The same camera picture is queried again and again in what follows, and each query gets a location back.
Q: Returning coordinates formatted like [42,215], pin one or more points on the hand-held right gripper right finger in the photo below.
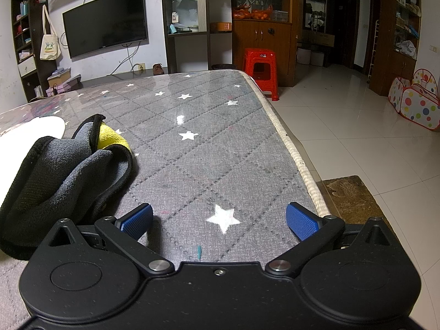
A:
[302,225]

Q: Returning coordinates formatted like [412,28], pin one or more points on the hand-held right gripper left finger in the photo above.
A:
[137,225]

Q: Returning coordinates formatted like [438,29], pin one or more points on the yellow grey microfiber cloth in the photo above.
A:
[51,178]

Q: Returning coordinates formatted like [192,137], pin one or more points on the white bowl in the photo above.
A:
[34,127]

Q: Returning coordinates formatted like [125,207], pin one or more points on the black television console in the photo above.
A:
[103,80]

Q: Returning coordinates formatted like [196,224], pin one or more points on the stack of boxes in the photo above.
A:
[60,80]

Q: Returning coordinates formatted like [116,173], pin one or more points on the polka dot play tent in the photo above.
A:
[416,103]

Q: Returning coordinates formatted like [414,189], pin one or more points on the white bucket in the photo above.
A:
[304,56]
[318,59]

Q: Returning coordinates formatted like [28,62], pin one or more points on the tall brown shelf cabinet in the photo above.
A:
[388,75]

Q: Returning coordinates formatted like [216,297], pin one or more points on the red plastic stool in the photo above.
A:
[259,56]

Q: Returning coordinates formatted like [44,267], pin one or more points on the dark glass display cabinet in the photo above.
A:
[170,51]

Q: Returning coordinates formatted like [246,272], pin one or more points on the black round bin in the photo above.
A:
[221,66]

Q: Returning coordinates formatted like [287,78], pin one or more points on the cardboard box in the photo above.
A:
[319,37]

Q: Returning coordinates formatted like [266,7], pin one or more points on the dark cubby bookshelf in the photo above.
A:
[26,66]

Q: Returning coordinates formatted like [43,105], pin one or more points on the brown wooden cabinet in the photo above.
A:
[254,36]

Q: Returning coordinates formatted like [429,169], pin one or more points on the white metal rack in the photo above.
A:
[374,41]

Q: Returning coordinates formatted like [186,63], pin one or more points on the beige tote bag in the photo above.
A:
[50,46]

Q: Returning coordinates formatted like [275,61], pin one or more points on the black television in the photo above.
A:
[103,24]

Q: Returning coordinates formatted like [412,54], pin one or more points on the white plastic bag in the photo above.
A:
[406,48]

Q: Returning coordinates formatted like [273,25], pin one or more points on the orange box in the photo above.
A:
[221,27]

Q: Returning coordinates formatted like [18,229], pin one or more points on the bag of oranges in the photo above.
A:
[252,13]

